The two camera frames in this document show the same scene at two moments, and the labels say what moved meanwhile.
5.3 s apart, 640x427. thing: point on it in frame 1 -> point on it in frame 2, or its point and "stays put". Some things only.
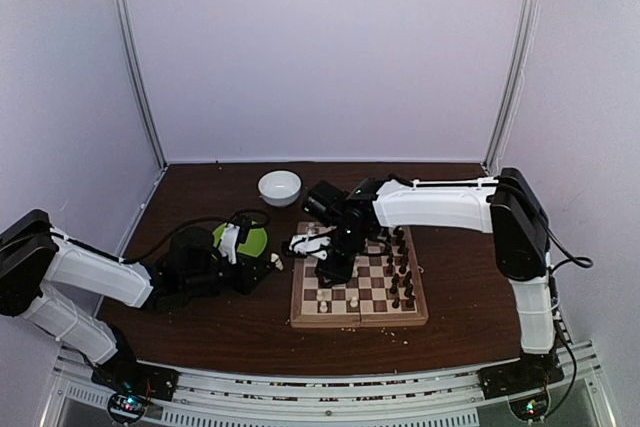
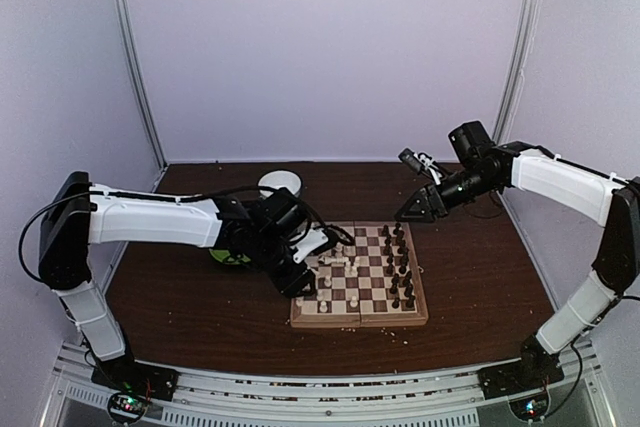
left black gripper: (249, 278) -> (293, 284)
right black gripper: (340, 275) -> (431, 201)
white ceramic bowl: (279, 188) stays put
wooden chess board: (387, 289) stays put
